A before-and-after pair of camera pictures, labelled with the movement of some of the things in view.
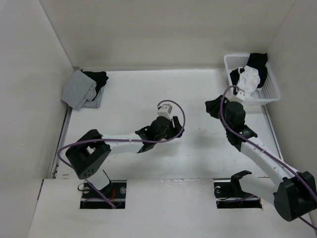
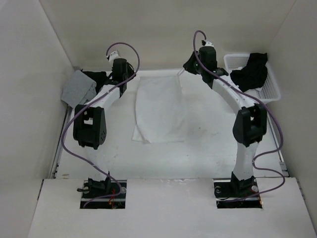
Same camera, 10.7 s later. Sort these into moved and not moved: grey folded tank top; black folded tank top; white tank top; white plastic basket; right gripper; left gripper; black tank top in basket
Moved: white tank top; left gripper; right gripper
Not moved: grey folded tank top; white plastic basket; black folded tank top; black tank top in basket
